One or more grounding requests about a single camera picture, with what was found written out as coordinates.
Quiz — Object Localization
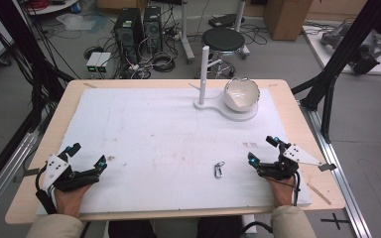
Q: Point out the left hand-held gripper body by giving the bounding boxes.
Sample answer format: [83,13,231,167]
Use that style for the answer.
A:
[41,154,100,193]

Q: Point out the coiled black cables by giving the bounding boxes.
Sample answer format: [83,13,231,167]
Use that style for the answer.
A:
[150,52,177,73]

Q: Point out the white table leg frame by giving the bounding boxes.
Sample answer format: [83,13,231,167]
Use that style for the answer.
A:
[177,0,196,64]

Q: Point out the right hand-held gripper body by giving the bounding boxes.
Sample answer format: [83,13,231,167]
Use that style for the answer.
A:
[255,141,323,181]

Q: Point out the white eggshell-shaped bowl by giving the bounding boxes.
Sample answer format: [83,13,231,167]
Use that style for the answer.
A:
[223,76,262,113]

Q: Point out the white stand with post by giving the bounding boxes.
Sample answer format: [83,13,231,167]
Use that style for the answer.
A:
[189,45,259,123]

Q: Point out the person's left hand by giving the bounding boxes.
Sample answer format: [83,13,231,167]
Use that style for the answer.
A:
[54,183,93,220]

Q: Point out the white board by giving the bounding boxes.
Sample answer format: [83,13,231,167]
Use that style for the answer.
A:
[302,24,381,77]

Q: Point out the black cable loop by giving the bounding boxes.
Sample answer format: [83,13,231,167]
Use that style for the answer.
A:
[238,220,275,238]

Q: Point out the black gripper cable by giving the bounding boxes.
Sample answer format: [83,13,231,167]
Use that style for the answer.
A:
[291,170,302,207]
[34,164,58,215]

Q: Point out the small grey clip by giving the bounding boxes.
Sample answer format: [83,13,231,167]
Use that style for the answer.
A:
[317,163,337,173]

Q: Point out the black metal frame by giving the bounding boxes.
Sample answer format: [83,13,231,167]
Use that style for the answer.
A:
[291,0,381,144]
[0,0,75,199]

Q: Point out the black computer tower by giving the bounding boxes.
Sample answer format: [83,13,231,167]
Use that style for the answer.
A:
[113,7,145,65]
[143,5,164,54]

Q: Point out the brown cardboard box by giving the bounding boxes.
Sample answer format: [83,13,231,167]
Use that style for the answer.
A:
[263,0,315,42]

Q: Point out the silver carabiner key ring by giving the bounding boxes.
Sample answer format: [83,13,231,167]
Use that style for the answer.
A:
[213,161,226,179]

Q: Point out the white power supply box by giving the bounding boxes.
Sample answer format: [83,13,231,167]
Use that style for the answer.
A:
[85,52,103,73]
[95,52,112,73]

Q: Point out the person's right hand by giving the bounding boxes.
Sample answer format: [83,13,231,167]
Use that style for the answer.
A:
[265,176,296,208]

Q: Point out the white foam mat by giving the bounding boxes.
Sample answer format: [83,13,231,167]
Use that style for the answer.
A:
[35,86,313,216]

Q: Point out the black round stool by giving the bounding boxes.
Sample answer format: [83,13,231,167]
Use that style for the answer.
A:
[196,27,246,79]

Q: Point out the grey black robot device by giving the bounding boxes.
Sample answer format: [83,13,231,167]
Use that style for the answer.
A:
[319,22,381,75]

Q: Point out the aluminium rail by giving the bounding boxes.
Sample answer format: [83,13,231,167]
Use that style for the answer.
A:
[299,100,373,238]
[0,127,44,224]

